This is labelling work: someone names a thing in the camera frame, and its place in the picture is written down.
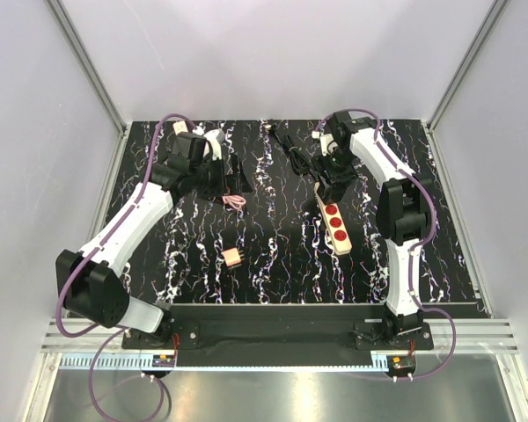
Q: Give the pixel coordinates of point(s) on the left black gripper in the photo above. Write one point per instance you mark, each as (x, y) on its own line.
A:
(235, 183)

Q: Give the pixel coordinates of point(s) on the white pink power strip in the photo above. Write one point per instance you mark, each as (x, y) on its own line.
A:
(180, 127)

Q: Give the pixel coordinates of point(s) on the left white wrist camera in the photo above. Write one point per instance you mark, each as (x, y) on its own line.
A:
(213, 147)

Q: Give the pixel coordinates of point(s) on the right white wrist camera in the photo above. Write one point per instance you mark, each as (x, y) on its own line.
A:
(326, 141)

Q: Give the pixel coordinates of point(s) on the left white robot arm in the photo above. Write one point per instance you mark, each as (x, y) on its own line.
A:
(88, 280)

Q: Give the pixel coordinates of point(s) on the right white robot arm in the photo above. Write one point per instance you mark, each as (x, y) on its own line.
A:
(406, 215)

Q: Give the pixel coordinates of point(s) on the grey cable duct rail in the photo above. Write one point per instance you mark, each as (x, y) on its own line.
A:
(187, 362)

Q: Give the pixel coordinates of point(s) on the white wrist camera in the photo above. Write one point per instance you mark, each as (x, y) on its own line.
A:
(326, 141)
(213, 147)

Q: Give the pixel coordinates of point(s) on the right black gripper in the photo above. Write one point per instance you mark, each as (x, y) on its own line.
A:
(321, 163)

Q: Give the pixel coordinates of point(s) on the pink cube plug adapter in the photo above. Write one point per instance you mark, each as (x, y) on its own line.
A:
(232, 257)

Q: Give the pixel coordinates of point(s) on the beige red power strip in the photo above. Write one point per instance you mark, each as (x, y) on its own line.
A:
(335, 227)

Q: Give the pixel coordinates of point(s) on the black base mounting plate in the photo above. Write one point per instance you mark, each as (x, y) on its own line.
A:
(363, 326)

